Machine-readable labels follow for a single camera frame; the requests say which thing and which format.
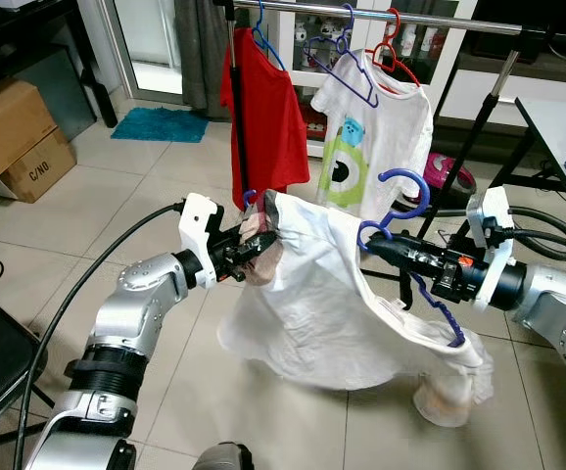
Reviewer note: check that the red t-shirt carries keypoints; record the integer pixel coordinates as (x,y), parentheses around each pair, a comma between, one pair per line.
(263,117)

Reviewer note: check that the thin purple clothes hanger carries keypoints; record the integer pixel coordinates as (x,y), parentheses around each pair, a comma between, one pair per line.
(350,29)

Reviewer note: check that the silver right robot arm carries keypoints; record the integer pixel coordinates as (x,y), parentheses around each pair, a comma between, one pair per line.
(557,304)

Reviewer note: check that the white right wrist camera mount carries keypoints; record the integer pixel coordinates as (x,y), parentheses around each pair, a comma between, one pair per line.
(494,211)

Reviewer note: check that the grey curtain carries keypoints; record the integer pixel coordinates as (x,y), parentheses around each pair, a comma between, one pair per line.
(205,49)

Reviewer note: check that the white-framed glass door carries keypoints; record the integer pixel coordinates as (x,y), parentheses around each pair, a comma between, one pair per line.
(151,39)

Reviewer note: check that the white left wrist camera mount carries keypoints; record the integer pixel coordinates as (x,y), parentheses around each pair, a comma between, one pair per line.
(197,220)

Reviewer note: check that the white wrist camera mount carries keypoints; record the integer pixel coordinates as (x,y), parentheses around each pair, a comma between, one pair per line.
(494,211)
(197,220)

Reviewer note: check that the metal clothes rack black frame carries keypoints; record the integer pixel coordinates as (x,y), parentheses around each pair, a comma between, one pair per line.
(459,23)

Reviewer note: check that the pink vacuum cleaner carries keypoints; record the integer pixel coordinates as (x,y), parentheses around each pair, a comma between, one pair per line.
(449,176)

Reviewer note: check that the red clothes hanger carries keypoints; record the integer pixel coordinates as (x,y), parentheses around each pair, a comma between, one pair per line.
(398,29)

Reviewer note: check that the teal floor mat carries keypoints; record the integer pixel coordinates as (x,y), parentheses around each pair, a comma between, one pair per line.
(161,124)

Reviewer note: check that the printed cardboard box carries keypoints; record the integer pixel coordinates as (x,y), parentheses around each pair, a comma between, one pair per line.
(43,171)

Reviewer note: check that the white glass-door cabinet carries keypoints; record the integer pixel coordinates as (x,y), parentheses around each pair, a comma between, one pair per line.
(440,88)

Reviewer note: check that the white table black frame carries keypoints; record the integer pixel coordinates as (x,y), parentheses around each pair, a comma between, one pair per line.
(562,122)

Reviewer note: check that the white low drawer unit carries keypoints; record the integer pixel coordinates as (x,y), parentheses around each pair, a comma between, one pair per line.
(547,86)

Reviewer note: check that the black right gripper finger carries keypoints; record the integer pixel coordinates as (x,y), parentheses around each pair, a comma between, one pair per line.
(412,264)
(400,247)

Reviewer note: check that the white monster print t-shirt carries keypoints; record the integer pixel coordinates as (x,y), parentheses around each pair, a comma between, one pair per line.
(381,137)

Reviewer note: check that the large plain cardboard box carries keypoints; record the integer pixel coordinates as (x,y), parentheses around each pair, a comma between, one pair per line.
(4,122)

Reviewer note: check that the purple plastic clothes hanger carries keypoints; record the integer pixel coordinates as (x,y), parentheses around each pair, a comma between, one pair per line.
(422,186)

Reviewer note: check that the blue clothes hanger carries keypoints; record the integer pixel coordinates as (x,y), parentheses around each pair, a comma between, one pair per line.
(259,29)

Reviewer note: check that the black television screen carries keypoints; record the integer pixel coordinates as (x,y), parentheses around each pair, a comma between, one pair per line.
(557,29)

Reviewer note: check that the black desk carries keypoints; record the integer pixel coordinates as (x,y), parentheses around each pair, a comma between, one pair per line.
(28,39)

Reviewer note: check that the large white shirt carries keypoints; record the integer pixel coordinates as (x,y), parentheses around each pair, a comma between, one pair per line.
(312,294)

